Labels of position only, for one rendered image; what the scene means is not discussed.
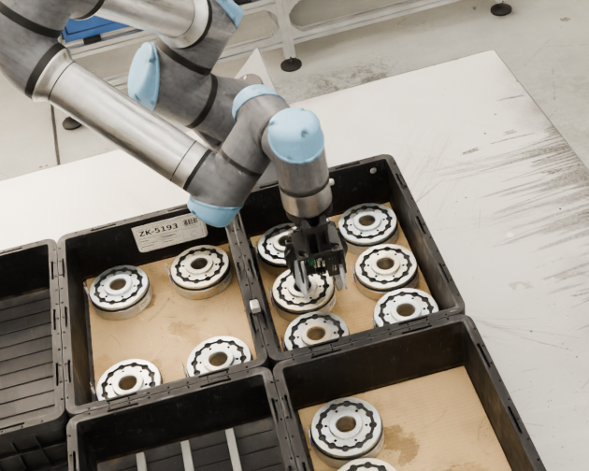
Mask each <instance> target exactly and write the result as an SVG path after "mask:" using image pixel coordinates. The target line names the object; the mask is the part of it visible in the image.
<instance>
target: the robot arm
mask: <svg viewBox="0 0 589 471"><path fill-rule="evenodd" d="M93 15H94V16H97V17H101V18H104V19H108V20H111V21H116V22H119V23H123V24H126V25H130V26H133V27H136V28H139V29H142V30H146V31H149V32H153V33H155V34H158V36H159V37H158V39H157V41H156V42H155V44H154V43H153V42H145V43H144V44H142V47H140V48H139V49H138V51H137V52H136V55H135V57H134V60H133V62H132V64H131V68H130V72H129V76H128V93H129V96H128V95H127V94H125V93H123V92H122V91H120V90H119V89H117V88H115V87H114V86H112V85H111V84H109V83H108V82H106V81H105V80H103V79H102V78H100V77H98V76H97V75H96V74H95V73H93V72H91V71H90V70H88V69H87V68H85V67H84V66H82V65H81V64H79V63H77V62H76V61H74V60H73V59H72V55H71V51H70V49H68V48H67V47H65V46H64V45H62V44H61V43H60V42H59V41H58V37H59V36H60V35H61V33H62V31H63V30H64V28H65V26H66V24H67V22H68V20H69V19H72V20H76V21H82V20H86V19H89V18H91V17H92V16H93ZM242 18H243V10H242V8H241V7H240V6H239V5H237V4H236V3H235V2H234V1H232V0H0V71H1V73H2V74H3V76H4V77H5V78H6V79H7V80H8V81H9V82H10V83H11V84H12V85H13V86H14V87H15V88H16V89H17V90H18V91H19V92H21V93H23V94H24V95H26V96H27V97H29V98H30V99H32V100H33V101H35V102H42V101H47V102H49V103H50V104H52V105H53V106H55V107H57V108H58V109H60V110H62V111H63V112H64V113H65V114H67V115H68V116H70V117H71V118H73V119H74V120H76V121H78V122H80V123H81V124H83V125H84V126H86V127H87V128H89V129H90V130H92V131H93V132H95V133H96V134H98V135H100V136H102V137H103V138H104V139H105V140H107V141H108V142H110V143H111V144H113V145H114V146H116V147H118V148H119V149H121V150H123V151H124V152H126V153H127V154H129V155H130V156H132V157H133V158H135V159H137V160H138V161H140V162H141V163H143V164H144V165H145V166H147V167H148V168H150V169H151V170H153V171H155V172H156V173H158V174H159V175H161V176H162V177H164V178H166V179H167V180H169V181H170V182H172V183H174V184H175V185H177V186H178V187H180V188H181V189H183V190H184V191H185V192H187V193H189V194H190V196H189V200H188V203H187V206H188V208H189V209H190V211H191V212H192V213H193V214H194V215H195V216H196V217H197V218H198V219H199V220H200V221H203V222H204V223H206V224H209V225H211V226H214V227H225V226H227V225H229V224H230V223H231V221H232V220H233V218H234V217H235V216H236V215H237V213H238V212H239V210H240V209H241V208H243V206H244V202H245V201H246V199H247V197H248V196H249V194H250V193H251V191H252V189H253V188H254V186H255V184H256V183H257V181H258V180H259V178H260V177H261V176H262V174H263V173H264V172H265V170H266V168H267V167H268V165H269V164H270V162H271V161H272V162H273V164H274V165H275V168H276V172H277V177H278V182H279V187H280V196H281V201H282V205H283V207H284V209H285V211H286V215H287V217H288V219H289V220H290V221H292V222H293V223H294V226H292V230H291V231H290V232H289V233H288V237H289V239H290V240H286V241H285V243H286V246H285V250H284V259H285V262H286V264H287V266H288V268H289V269H290V271H291V272H292V275H293V278H294V281H295V283H296V285H297V287H298V289H299V290H300V292H302V293H303V295H304V297H305V299H308V293H307V290H309V289H310V286H309V276H311V275H312V274H316V273H317V276H320V275H323V274H326V271H327V272H328V275H329V277H332V276H333V279H334V282H335V284H336V287H337V289H338V291H340V290H341V288H342V286H343V285H344V287H345V289H346V290H347V289H348V287H347V284H346V281H345V276H346V273H347V269H346V268H347V265H346V262H345V258H346V254H347V251H348V246H347V243H346V240H345V238H344V236H343V234H342V233H341V232H340V229H339V227H338V228H336V224H335V222H334V221H330V220H329V215H330V214H331V212H332V210H333V204H332V192H331V188H330V186H331V185H334V184H335V182H334V180H333V179H332V178H331V179H329V172H328V166H327V161H326V154H325V147H324V134H323V130H322V128H321V124H320V121H319V118H318V117H317V115H316V114H315V113H314V112H312V111H311V110H305V109H304V108H302V107H290V106H289V105H288V104H287V103H286V101H285V100H284V98H283V97H281V96H280V95H278V94H276V93H275V92H274V91H273V90H271V89H270V88H269V87H268V86H266V85H262V84H254V85H253V84H251V83H249V82H248V81H246V80H244V79H240V78H226V77H219V76H215V75H213V74H211V73H210V72H211V70H212V68H213V67H214V65H215V64H216V63H217V61H218V59H219V58H220V56H221V54H222V53H223V50H224V49H225V47H226V45H227V44H228V42H229V40H230V39H231V37H232V35H233V34H234V32H235V31H236V30H237V29H238V25H239V23H240V22H241V20H242ZM155 113H156V114H155ZM157 114H158V115H160V116H163V117H165V118H167V119H169V120H171V121H174V122H176V123H178V124H180V125H182V126H185V127H187V128H189V129H191V130H192V131H194V132H195V133H196V134H197V135H198V136H199V137H200V138H201V139H202V140H203V141H204V142H205V143H206V144H207V145H208V146H209V147H210V148H212V149H213V150H216V151H218V153H216V152H214V151H212V150H210V149H209V148H207V147H206V146H204V145H203V144H201V143H200V142H198V141H197V140H195V139H194V138H192V137H190V136H188V135H187V134H185V133H184V132H182V131H181V130H180V129H179V128H177V127H176V126H174V125H173V124H171V123H170V122H168V121H166V120H164V119H163V118H161V117H160V116H158V115H157Z"/></svg>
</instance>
